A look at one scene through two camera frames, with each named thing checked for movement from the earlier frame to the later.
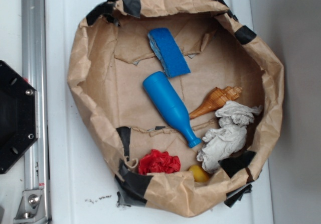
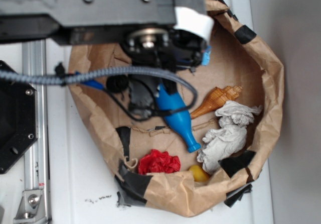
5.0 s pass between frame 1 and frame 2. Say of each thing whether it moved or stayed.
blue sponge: moved
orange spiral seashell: stayed
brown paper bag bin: stayed
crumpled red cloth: stayed
